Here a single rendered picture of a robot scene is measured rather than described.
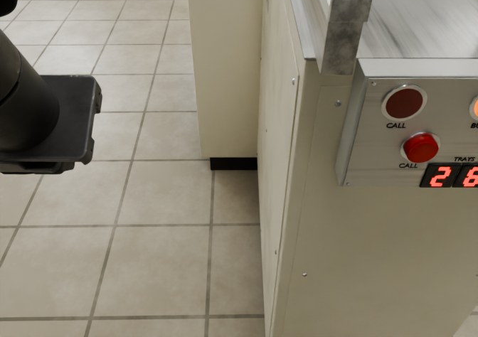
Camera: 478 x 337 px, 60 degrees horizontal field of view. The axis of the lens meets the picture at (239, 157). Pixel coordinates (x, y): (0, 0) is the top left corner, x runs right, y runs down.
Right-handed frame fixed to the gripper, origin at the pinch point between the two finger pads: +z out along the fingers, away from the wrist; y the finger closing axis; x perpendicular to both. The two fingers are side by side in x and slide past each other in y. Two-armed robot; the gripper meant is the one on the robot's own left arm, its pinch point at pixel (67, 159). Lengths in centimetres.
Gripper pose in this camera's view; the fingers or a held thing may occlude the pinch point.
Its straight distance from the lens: 40.7
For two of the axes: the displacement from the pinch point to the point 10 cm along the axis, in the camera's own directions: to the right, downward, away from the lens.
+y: -10.0, -0.1, 0.0
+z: -0.1, 3.5, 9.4
